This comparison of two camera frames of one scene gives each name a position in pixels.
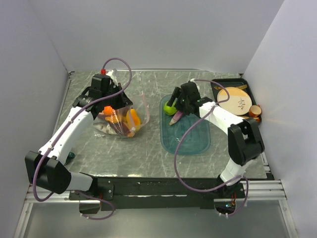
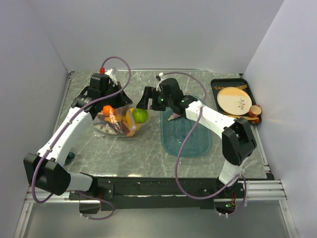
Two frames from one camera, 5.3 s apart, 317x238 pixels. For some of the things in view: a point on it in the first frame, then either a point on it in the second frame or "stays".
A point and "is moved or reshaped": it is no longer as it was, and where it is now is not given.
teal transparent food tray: (197, 141) stays
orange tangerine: (107, 110) stays
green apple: (170, 110) is moved or reshaped
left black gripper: (124, 101) stays
